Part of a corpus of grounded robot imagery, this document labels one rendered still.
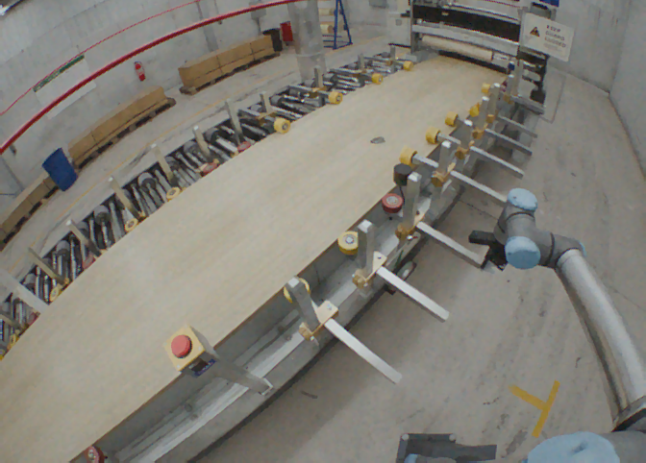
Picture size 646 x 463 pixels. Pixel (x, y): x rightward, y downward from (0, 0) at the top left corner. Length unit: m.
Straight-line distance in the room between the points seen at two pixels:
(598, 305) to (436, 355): 1.30
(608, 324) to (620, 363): 0.08
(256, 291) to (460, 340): 1.32
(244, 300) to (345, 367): 0.94
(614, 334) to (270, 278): 0.90
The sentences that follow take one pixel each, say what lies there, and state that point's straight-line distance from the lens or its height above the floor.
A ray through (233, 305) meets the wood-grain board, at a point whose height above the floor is 0.90.
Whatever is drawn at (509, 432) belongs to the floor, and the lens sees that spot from 1.89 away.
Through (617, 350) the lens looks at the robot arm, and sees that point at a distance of 0.52.
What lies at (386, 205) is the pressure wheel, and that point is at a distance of 1.04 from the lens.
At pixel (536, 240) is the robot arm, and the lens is 0.72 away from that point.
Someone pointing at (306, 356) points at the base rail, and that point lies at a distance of 0.99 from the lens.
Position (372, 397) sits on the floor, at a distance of 1.66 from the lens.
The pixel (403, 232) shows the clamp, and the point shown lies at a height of 0.87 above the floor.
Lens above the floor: 1.65
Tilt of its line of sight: 48 degrees down
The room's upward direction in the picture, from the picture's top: 10 degrees counter-clockwise
